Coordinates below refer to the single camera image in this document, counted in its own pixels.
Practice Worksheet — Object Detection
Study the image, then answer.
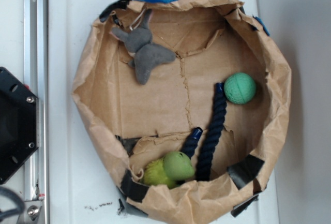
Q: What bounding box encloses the gray plush animal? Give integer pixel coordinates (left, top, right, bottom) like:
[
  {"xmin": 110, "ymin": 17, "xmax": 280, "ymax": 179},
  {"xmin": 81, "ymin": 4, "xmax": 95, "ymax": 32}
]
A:
[{"xmin": 111, "ymin": 9, "xmax": 176, "ymax": 85}]

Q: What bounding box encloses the brown paper bag bin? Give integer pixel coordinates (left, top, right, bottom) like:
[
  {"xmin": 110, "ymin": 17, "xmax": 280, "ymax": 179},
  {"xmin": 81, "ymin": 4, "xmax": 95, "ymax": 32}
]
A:
[{"xmin": 72, "ymin": 0, "xmax": 291, "ymax": 223}]

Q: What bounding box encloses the yellow-green plush toy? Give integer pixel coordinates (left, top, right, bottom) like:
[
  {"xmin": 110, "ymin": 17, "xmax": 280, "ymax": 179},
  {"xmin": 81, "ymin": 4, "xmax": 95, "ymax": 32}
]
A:
[{"xmin": 140, "ymin": 151, "xmax": 194, "ymax": 189}]

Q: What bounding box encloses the green rubber ball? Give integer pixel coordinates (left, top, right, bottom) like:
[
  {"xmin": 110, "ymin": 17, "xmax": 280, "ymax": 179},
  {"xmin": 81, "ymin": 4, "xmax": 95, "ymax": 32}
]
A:
[{"xmin": 224, "ymin": 72, "xmax": 257, "ymax": 104}]

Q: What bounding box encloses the white plastic tray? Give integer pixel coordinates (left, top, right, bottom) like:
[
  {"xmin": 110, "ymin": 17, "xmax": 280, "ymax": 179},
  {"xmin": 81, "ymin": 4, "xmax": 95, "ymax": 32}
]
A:
[{"xmin": 47, "ymin": 0, "xmax": 280, "ymax": 224}]

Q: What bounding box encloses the dark blue rope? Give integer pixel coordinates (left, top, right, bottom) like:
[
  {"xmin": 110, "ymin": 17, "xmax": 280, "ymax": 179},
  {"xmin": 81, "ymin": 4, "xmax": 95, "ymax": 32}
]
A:
[{"xmin": 180, "ymin": 82, "xmax": 228, "ymax": 182}]

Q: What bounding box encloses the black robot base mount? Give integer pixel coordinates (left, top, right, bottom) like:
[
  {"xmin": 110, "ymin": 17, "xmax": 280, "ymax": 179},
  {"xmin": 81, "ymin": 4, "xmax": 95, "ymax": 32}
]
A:
[{"xmin": 1, "ymin": 67, "xmax": 38, "ymax": 185}]

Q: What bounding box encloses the aluminum rail frame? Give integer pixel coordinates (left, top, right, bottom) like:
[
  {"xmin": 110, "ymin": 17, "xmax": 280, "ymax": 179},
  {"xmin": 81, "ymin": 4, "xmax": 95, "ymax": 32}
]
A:
[{"xmin": 23, "ymin": 0, "xmax": 50, "ymax": 223}]

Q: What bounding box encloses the black cable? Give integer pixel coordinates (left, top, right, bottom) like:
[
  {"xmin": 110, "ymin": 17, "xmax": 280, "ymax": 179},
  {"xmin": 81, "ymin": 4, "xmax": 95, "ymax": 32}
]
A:
[{"xmin": 0, "ymin": 186, "xmax": 24, "ymax": 216}]

